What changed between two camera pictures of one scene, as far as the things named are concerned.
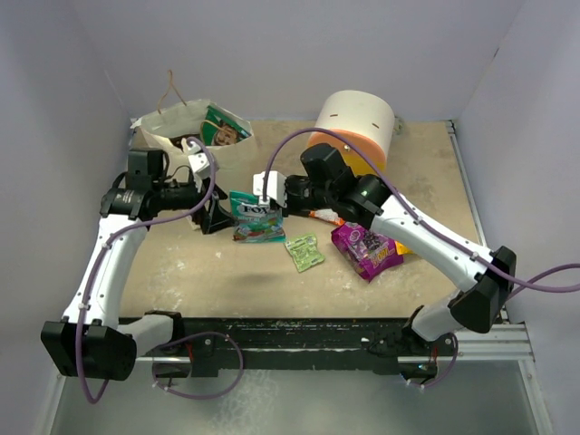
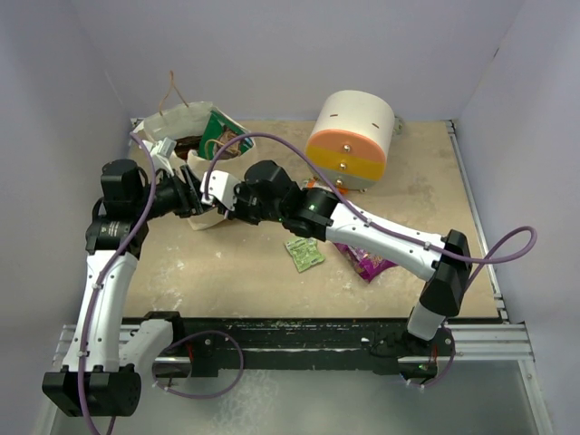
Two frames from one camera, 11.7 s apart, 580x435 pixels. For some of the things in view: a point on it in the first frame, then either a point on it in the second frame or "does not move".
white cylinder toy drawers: [364, 120] does not move
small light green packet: [304, 251] does not move
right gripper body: [300, 198] -> [243, 200]
